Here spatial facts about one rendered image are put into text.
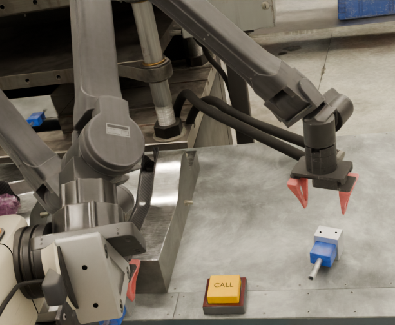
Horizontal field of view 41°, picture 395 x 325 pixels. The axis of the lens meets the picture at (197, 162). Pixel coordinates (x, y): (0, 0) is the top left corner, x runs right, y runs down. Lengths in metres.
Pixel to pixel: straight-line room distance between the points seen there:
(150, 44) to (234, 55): 0.74
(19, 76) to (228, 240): 1.01
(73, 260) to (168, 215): 0.62
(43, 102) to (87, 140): 1.27
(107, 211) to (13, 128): 0.39
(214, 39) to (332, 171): 0.33
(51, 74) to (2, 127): 0.91
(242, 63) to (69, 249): 0.48
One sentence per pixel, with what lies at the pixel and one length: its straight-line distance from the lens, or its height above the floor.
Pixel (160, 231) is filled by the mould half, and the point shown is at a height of 0.89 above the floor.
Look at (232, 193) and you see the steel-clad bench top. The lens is 1.38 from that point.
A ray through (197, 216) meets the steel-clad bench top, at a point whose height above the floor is 0.80.
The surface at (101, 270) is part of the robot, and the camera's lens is 0.60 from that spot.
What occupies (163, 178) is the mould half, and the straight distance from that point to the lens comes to 1.27.
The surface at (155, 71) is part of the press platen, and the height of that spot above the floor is 1.03.
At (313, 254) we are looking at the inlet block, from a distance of 1.10.
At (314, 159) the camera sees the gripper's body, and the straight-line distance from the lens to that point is 0.99.
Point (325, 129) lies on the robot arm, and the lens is 0.96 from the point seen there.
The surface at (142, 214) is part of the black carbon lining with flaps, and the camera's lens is 1.23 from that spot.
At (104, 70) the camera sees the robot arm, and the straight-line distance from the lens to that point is 0.74.
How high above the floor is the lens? 1.54
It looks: 29 degrees down
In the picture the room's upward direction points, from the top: 11 degrees counter-clockwise
